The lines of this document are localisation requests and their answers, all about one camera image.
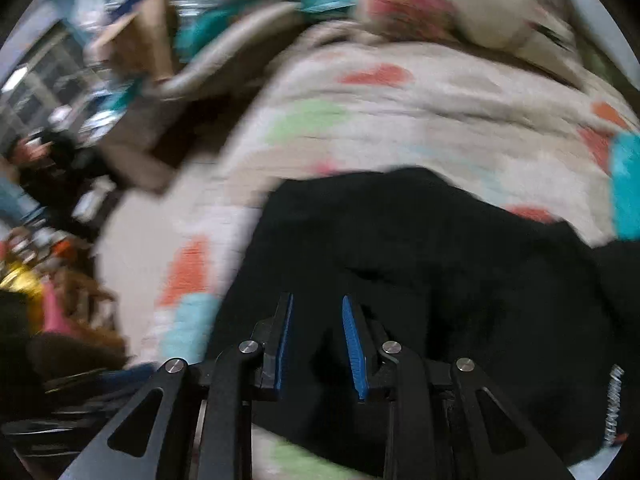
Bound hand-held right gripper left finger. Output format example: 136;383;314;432
59;292;295;480

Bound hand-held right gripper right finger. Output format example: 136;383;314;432
342;295;576;480

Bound black pants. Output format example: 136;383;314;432
205;166;640;479

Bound patchwork printed blanket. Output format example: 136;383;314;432
95;0;640;480

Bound teal cloth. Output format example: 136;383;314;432
172;0;361;63

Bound cardboard box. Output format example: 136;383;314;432
90;0;181;86

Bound beige pillow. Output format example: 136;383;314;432
440;0;551;51

